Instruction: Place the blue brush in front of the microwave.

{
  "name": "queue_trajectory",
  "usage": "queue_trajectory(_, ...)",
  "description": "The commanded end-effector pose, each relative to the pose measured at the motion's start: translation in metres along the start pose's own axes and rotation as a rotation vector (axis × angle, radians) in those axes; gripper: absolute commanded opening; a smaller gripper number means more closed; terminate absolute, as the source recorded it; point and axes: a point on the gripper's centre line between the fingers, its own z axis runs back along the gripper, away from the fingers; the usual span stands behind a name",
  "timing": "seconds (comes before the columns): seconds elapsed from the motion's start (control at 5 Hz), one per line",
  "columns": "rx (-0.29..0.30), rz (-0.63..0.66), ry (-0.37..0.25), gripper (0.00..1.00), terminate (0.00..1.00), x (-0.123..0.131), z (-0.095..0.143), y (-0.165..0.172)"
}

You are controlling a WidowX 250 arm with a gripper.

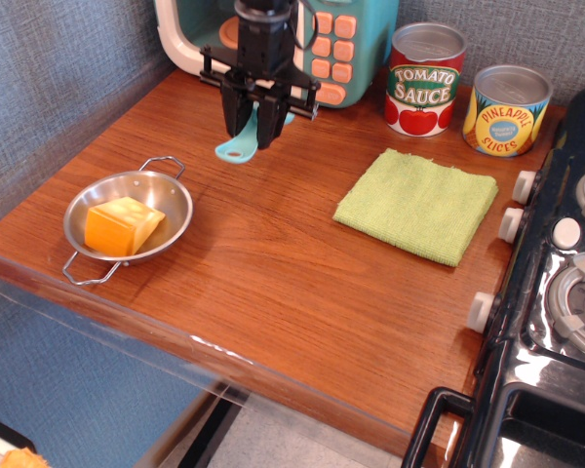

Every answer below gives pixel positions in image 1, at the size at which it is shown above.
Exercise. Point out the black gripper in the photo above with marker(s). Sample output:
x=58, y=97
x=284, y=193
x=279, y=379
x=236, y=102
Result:
x=261, y=69

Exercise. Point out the teal dish brush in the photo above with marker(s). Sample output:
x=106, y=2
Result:
x=241, y=148

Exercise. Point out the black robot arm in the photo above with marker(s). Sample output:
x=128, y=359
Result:
x=268, y=6

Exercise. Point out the toy microwave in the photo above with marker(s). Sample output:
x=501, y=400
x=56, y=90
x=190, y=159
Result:
x=353, y=40

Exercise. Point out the tomato sauce can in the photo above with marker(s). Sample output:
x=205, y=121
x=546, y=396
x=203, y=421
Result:
x=423, y=76

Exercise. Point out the orange cheese block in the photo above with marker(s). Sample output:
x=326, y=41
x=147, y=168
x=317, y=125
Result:
x=120, y=227

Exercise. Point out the green folded cloth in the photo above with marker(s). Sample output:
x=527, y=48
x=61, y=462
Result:
x=418, y=206

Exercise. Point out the pineapple slices can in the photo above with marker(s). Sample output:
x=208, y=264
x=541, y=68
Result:
x=506, y=110

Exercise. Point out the white stove knob middle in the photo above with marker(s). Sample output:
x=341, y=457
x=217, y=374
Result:
x=510, y=223

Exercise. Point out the white stove knob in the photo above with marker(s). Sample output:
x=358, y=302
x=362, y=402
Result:
x=479, y=311
x=522, y=186
x=510, y=223

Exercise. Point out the white stove knob top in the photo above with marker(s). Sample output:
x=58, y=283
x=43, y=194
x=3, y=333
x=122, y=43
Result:
x=522, y=186

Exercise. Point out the white stove knob bottom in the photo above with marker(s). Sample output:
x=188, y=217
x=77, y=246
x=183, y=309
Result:
x=479, y=311

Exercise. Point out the black toy stove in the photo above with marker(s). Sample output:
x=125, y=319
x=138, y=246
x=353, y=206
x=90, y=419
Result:
x=528, y=407

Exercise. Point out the orange object bottom left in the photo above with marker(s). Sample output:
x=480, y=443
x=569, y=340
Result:
x=23, y=458

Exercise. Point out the steel pan with handles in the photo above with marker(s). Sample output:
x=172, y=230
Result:
x=155, y=184

